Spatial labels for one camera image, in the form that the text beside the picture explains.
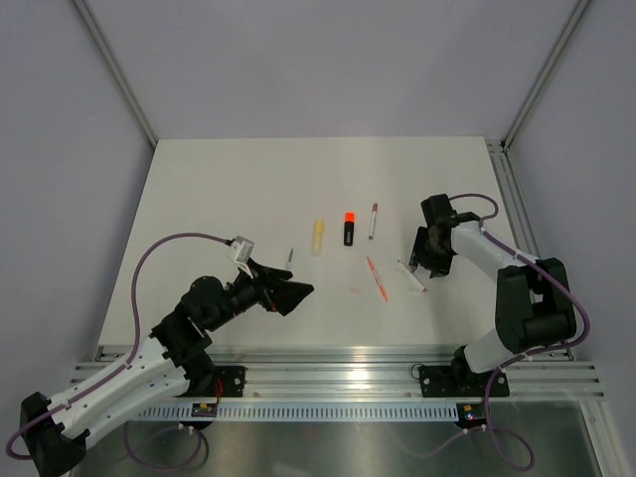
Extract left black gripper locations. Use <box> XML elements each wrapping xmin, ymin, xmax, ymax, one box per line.
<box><xmin>207</xmin><ymin>258</ymin><xmax>313</xmax><ymax>332</ymax></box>

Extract green white pen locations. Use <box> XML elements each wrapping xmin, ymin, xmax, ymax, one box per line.
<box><xmin>285</xmin><ymin>248</ymin><xmax>294</xmax><ymax>271</ymax></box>

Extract purple white pen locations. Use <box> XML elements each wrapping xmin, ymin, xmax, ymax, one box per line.
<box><xmin>397</xmin><ymin>260</ymin><xmax>427</xmax><ymax>294</ymax></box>

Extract yellow highlighter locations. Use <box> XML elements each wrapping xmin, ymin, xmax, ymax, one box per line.
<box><xmin>311</xmin><ymin>219</ymin><xmax>325</xmax><ymax>257</ymax></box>

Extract brown capped white pen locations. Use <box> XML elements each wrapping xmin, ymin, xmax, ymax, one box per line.
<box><xmin>368</xmin><ymin>203</ymin><xmax>379</xmax><ymax>240</ymax></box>

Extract black orange highlighter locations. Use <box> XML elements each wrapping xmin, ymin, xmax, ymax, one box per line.
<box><xmin>343</xmin><ymin>212</ymin><xmax>356</xmax><ymax>246</ymax></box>

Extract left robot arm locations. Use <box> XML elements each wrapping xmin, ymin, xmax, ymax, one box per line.
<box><xmin>20</xmin><ymin>260</ymin><xmax>314</xmax><ymax>476</ymax></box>

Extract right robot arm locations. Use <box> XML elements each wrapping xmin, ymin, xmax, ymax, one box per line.
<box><xmin>408</xmin><ymin>194</ymin><xmax>577</xmax><ymax>394</ymax></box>

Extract orange thin pen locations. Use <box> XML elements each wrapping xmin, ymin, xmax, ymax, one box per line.
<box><xmin>366</xmin><ymin>256</ymin><xmax>389</xmax><ymax>302</ymax></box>

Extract left circuit board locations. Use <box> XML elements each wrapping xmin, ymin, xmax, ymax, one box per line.
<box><xmin>191</xmin><ymin>402</ymin><xmax>218</xmax><ymax>419</ymax></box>

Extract circuit board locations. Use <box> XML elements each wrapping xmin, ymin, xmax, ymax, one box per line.
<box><xmin>456</xmin><ymin>402</ymin><xmax>486</xmax><ymax>428</ymax></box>
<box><xmin>191</xmin><ymin>402</ymin><xmax>218</xmax><ymax>419</ymax></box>

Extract right circuit board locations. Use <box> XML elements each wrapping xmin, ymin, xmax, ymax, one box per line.
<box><xmin>456</xmin><ymin>402</ymin><xmax>486</xmax><ymax>428</ymax></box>

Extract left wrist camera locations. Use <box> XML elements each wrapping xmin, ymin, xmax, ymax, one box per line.
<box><xmin>227</xmin><ymin>236</ymin><xmax>254</xmax><ymax>275</ymax></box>

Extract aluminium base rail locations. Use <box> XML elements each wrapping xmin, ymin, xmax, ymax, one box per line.
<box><xmin>74</xmin><ymin>345</ymin><xmax>605</xmax><ymax>398</ymax></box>

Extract right side aluminium rail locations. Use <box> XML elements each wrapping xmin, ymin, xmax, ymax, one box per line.
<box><xmin>485</xmin><ymin>138</ymin><xmax>572</xmax><ymax>359</ymax></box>

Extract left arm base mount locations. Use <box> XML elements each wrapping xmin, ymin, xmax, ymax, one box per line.
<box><xmin>184</xmin><ymin>352</ymin><xmax>246</xmax><ymax>398</ymax></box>

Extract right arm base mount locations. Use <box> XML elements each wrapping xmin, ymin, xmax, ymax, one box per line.
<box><xmin>410</xmin><ymin>347</ymin><xmax>492</xmax><ymax>398</ymax></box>

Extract white cable duct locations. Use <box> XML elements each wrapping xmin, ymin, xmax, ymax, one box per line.
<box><xmin>135</xmin><ymin>401</ymin><xmax>458</xmax><ymax>422</ymax></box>

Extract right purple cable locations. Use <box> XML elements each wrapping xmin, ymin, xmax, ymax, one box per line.
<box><xmin>449</xmin><ymin>192</ymin><xmax>592</xmax><ymax>379</ymax></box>

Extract purple cable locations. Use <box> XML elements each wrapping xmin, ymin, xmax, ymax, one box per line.
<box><xmin>449</xmin><ymin>192</ymin><xmax>592</xmax><ymax>379</ymax></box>
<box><xmin>3</xmin><ymin>232</ymin><xmax>233</xmax><ymax>458</ymax></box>

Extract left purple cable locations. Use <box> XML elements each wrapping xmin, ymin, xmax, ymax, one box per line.
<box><xmin>3</xmin><ymin>232</ymin><xmax>233</xmax><ymax>458</ymax></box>

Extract left frame post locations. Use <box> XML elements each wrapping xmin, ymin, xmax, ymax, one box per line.
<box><xmin>69</xmin><ymin>0</ymin><xmax>159</xmax><ymax>150</ymax></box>

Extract frame post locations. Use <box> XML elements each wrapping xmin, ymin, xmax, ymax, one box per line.
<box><xmin>501</xmin><ymin>0</ymin><xmax>595</xmax><ymax>153</ymax></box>
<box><xmin>69</xmin><ymin>0</ymin><xmax>159</xmax><ymax>150</ymax></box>

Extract right frame post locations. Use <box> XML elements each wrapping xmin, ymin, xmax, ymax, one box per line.
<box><xmin>501</xmin><ymin>0</ymin><xmax>595</xmax><ymax>153</ymax></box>

